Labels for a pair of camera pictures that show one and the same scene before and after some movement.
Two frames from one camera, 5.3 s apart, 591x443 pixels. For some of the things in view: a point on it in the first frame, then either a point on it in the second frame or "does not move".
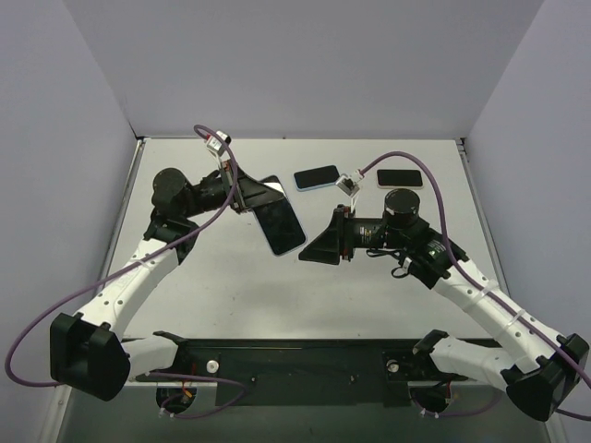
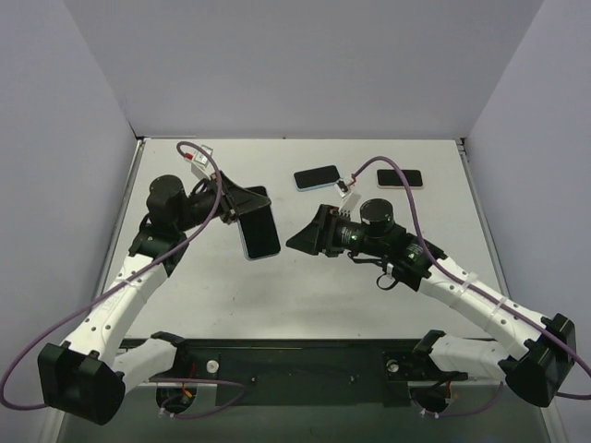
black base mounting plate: [304, 372] does not move
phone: [316, 177] does not move
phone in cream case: [400, 179] does not move
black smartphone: [279, 221] → [259, 230]
